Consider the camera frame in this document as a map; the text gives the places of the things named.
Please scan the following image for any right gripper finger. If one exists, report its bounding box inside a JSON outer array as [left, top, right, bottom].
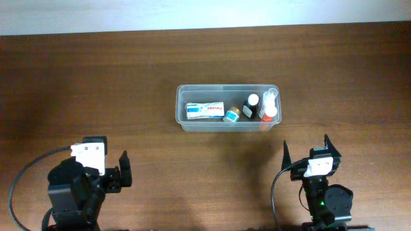
[[281, 141, 292, 171], [324, 134, 342, 158]]

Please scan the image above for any clear plastic container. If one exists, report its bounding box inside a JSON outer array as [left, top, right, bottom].
[[175, 84, 281, 132]]

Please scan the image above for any white squeeze bottle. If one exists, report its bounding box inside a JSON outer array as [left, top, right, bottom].
[[258, 88, 278, 119]]

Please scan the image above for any small gold-lid jar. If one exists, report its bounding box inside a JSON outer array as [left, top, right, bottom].
[[223, 107, 241, 123]]

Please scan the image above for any left black cable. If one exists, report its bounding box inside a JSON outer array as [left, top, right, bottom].
[[8, 146, 72, 231]]

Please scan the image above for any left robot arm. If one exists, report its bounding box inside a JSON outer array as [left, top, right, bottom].
[[41, 135, 132, 230]]

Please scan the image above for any orange tube white cap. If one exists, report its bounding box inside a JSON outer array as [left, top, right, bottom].
[[261, 105, 277, 122]]

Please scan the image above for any black cable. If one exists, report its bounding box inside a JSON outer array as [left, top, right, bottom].
[[8, 146, 72, 231], [270, 160, 306, 231]]

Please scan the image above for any dark brown medicine bottle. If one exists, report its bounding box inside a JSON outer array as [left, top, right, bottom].
[[242, 94, 259, 119]]

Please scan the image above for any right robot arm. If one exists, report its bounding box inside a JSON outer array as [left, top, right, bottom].
[[280, 135, 373, 231]]

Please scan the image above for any right black cable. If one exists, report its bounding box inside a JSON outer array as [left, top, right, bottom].
[[270, 160, 306, 231]]

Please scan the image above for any white Panadol box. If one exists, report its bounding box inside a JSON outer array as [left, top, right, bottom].
[[186, 102, 225, 119]]

